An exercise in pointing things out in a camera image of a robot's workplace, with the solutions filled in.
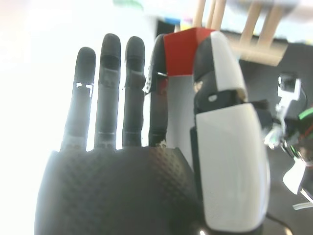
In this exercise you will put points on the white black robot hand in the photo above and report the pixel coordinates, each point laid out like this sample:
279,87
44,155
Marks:
117,191

